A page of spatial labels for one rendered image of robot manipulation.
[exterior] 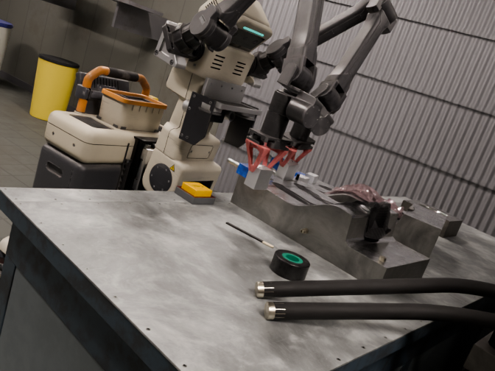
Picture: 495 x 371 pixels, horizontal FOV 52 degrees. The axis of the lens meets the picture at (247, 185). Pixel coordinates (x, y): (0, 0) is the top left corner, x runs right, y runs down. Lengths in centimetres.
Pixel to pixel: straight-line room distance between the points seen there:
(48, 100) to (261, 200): 414
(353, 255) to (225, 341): 53
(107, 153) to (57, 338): 97
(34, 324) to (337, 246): 68
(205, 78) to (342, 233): 73
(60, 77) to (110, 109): 337
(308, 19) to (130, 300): 79
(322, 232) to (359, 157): 265
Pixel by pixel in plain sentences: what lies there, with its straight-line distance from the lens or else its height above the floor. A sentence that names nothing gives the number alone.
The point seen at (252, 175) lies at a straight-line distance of 124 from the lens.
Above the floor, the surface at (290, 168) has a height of 93.
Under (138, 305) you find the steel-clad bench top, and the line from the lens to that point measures 80.
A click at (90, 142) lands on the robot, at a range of 178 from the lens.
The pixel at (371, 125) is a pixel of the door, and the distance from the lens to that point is 387.
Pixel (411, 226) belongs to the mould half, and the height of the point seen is 88.
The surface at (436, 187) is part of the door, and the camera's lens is 374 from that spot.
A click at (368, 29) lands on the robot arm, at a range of 165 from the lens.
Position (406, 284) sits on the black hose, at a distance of 104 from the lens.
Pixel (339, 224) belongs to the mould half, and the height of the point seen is 90.
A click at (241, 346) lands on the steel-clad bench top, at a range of 79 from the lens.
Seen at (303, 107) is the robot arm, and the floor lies 113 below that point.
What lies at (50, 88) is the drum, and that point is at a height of 33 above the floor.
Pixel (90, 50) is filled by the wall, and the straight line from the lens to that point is 592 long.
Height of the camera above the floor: 120
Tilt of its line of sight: 14 degrees down
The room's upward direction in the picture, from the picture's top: 19 degrees clockwise
